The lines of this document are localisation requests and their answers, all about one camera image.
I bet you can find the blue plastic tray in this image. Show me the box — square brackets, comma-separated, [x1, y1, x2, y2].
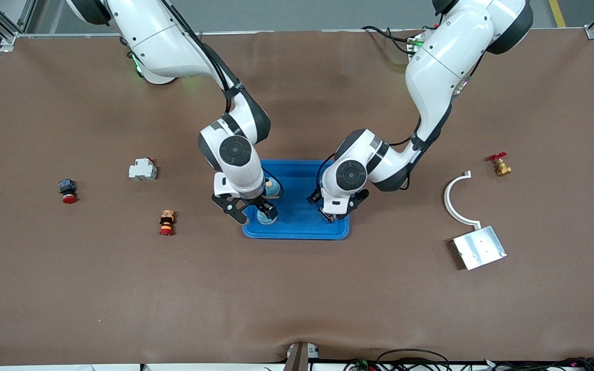
[242, 159, 350, 240]

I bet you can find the grey white circuit breaker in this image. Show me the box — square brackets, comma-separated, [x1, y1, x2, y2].
[128, 158, 158, 181]

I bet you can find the silver aluminium plate box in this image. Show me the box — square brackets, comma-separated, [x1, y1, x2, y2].
[452, 225, 507, 271]

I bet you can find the base connector box green light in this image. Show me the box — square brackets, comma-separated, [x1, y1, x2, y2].
[406, 32, 432, 57]

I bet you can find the red mushroom emergency stop button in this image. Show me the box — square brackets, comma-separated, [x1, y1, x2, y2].
[58, 178, 78, 204]

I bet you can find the white curved plastic bracket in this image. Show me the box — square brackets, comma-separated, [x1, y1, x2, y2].
[443, 171, 482, 230]

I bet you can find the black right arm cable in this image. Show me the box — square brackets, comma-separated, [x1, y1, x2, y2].
[163, 0, 243, 114]

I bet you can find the metal table edge bracket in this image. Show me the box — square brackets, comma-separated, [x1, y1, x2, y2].
[285, 342, 320, 371]

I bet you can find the coloured wire cluster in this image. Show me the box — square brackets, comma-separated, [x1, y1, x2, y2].
[343, 358, 380, 371]

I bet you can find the black looped cable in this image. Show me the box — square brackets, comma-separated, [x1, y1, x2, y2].
[377, 349, 451, 371]

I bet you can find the brass valve red handle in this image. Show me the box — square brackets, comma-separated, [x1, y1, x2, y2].
[489, 153, 513, 177]

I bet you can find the black cable bundle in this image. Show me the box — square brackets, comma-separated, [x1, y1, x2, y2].
[483, 356, 594, 371]

